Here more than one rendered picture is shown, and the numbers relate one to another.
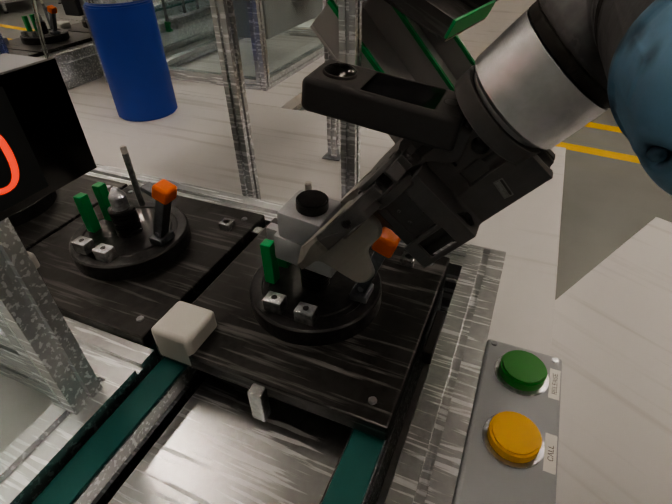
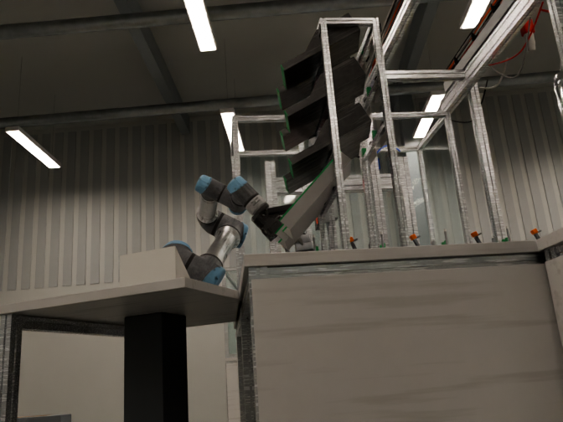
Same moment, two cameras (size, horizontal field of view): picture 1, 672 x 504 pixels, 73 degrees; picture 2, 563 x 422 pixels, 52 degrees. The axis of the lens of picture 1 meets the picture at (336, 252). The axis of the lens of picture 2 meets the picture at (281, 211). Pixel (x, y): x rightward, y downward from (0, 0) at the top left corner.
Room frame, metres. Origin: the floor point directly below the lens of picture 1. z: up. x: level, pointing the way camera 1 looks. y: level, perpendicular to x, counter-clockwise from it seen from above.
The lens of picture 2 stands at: (2.14, -1.13, 0.56)
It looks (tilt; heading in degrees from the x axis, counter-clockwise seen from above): 17 degrees up; 149
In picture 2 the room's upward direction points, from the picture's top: 4 degrees counter-clockwise
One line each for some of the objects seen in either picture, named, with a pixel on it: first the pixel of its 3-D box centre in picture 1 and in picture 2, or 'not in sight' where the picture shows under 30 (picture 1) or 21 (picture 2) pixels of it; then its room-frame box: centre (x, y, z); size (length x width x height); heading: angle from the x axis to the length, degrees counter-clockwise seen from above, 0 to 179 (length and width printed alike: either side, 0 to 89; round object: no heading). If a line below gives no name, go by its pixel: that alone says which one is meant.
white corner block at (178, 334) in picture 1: (186, 332); not in sight; (0.31, 0.15, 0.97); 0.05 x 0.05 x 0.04; 66
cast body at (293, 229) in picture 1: (303, 225); (306, 242); (0.36, 0.03, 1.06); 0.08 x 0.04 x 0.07; 62
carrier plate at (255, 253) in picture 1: (316, 302); not in sight; (0.36, 0.02, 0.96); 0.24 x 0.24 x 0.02; 66
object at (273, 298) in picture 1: (275, 302); not in sight; (0.32, 0.06, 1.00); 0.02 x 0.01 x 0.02; 66
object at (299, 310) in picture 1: (306, 313); not in sight; (0.31, 0.03, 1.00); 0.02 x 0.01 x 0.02; 66
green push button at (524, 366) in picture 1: (521, 372); not in sight; (0.26, -0.17, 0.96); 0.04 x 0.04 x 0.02
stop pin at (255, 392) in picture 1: (259, 402); not in sight; (0.25, 0.07, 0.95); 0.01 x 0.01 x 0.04; 66
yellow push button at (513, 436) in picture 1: (513, 438); not in sight; (0.19, -0.14, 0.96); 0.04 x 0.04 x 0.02
